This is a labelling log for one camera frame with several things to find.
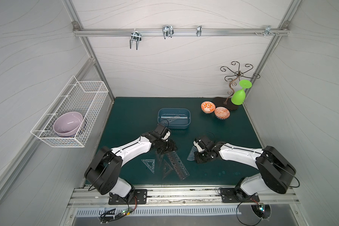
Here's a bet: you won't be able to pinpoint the dark triangle ruler upper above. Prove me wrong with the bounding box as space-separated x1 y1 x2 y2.
156 153 164 168

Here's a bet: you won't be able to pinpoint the metal hook small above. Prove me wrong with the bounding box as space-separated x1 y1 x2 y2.
196 25 202 37

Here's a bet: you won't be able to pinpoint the orange patterned bowl left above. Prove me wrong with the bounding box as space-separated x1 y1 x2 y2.
201 101 216 114

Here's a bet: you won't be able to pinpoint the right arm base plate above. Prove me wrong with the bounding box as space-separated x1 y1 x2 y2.
217 187 260 203

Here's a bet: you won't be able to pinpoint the thin clear straight ruler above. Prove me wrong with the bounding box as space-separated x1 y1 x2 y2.
160 115 188 120

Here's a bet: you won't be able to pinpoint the blue plastic storage box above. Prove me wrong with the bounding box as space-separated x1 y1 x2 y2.
157 108 191 130

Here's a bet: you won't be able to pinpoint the metal hook right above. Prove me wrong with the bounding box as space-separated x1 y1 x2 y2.
254 25 280 37

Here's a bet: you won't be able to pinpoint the green plastic goblet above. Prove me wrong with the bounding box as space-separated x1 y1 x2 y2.
231 80 252 105

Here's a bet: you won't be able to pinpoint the dark triangle ruler lower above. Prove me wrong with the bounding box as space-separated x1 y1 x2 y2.
163 160 173 179

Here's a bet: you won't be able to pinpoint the clear triangle ruler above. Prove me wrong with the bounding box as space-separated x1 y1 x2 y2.
141 159 155 174

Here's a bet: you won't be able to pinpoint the brown metal cup stand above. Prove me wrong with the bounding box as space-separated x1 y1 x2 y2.
212 61 253 111

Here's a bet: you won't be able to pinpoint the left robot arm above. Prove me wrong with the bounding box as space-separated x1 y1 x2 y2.
84 132 178 199

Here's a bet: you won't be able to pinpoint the green table mat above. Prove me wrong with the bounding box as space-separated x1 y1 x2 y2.
99 97 261 185

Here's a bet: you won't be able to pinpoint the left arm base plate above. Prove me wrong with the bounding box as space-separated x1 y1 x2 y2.
108 189 148 205

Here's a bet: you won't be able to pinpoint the stencil ruler large dark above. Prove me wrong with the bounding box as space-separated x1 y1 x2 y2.
167 152 189 180

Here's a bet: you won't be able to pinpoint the white cable duct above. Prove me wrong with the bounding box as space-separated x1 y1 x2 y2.
75 205 242 218

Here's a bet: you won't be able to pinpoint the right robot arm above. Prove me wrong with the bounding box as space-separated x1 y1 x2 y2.
193 138 296 200

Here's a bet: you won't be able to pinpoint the dark triangle ruler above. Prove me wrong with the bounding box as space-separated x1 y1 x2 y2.
156 153 164 168
163 160 173 179

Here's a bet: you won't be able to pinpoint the metal hook left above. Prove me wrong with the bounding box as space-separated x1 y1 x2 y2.
130 31 142 50

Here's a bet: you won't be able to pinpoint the aluminium front rail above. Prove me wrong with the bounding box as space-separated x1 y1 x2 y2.
67 185 300 208

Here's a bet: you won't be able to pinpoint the lilac bowl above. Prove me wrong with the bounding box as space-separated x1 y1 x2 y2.
53 112 83 137

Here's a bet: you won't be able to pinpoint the metal hook middle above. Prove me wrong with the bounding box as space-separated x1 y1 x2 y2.
162 25 174 39

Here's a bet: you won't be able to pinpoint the clear protractor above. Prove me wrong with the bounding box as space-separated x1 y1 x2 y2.
187 146 198 161

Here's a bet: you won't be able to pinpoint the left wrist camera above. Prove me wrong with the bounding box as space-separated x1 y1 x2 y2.
154 124 170 141

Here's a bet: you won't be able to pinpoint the stencil ruler narrow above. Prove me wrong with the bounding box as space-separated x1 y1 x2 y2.
162 114 187 123

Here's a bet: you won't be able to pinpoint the white wire basket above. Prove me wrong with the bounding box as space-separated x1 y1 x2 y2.
31 76 108 148

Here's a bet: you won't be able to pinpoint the aluminium top rail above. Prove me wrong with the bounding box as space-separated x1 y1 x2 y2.
73 27 291 38

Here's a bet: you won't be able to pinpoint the aluminium rail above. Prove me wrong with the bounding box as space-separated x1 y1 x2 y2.
67 185 300 208
73 27 291 38

